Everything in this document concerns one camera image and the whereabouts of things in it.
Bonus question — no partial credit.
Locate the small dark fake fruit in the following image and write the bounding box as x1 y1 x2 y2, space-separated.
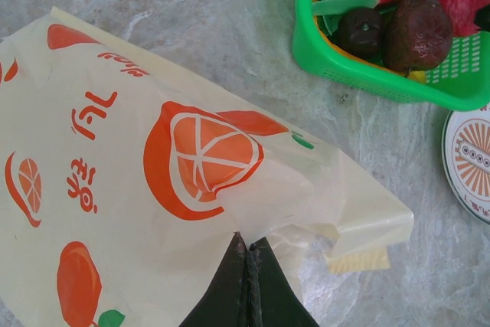
336 7 386 60

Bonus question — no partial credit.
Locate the pink red fake fruit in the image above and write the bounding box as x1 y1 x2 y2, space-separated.
434 0 490 39

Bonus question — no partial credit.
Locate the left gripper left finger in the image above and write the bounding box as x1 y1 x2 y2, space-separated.
178 231 250 327

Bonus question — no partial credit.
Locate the white plate orange sunburst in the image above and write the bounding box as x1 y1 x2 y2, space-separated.
441 106 490 225

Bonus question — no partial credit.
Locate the cream plastic bag orange print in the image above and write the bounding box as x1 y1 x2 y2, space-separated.
0 5 417 327

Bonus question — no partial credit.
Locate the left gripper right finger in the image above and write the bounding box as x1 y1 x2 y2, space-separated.
249 237 321 327

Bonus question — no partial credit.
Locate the green plastic basket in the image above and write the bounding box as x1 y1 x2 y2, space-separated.
291 0 490 105

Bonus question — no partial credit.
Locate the maroon fake passion fruit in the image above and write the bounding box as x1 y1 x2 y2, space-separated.
384 0 455 74

